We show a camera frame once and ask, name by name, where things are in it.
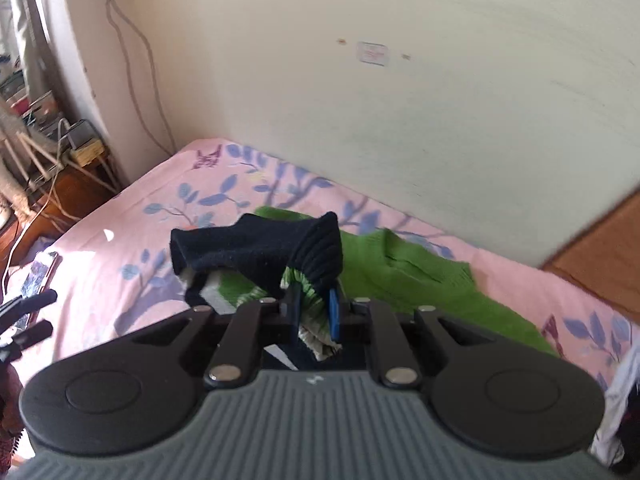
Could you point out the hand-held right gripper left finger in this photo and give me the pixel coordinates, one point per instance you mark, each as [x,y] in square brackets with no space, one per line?
[294,306]

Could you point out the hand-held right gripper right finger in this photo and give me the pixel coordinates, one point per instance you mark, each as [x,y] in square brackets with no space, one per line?
[334,312]

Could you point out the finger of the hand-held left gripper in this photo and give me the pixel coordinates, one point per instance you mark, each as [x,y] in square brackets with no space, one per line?
[35,333]
[44,298]

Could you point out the navy sweater with striped trim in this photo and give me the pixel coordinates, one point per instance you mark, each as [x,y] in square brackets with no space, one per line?
[250,250]

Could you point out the smartphone in clear case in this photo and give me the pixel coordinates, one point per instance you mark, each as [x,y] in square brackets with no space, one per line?
[40,272]

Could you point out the green knitted sweater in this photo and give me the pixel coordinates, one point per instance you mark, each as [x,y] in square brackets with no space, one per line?
[415,275]

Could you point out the wooden nightstand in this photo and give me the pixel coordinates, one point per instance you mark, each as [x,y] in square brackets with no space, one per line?
[70,195]

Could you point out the pink floral bed sheet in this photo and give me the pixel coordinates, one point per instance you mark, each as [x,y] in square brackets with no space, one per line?
[125,210]

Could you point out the white router with antennas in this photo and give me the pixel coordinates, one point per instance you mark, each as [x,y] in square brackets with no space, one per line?
[95,177]

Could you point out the beige power strip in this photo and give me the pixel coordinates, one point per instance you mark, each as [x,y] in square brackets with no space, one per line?
[90,150]

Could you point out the black charger block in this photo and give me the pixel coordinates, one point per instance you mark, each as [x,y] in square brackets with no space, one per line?
[80,132]

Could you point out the brown wooden board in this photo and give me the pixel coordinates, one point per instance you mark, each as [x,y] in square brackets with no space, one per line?
[595,260]

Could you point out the grey curtain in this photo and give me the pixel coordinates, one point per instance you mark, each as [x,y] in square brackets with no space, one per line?
[30,20]

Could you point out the white cloth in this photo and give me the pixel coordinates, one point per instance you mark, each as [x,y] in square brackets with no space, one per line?
[617,395]

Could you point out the dark cloth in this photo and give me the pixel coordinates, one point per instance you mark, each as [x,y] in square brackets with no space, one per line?
[631,440]

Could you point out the small wall sticker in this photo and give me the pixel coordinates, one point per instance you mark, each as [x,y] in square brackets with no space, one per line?
[372,54]

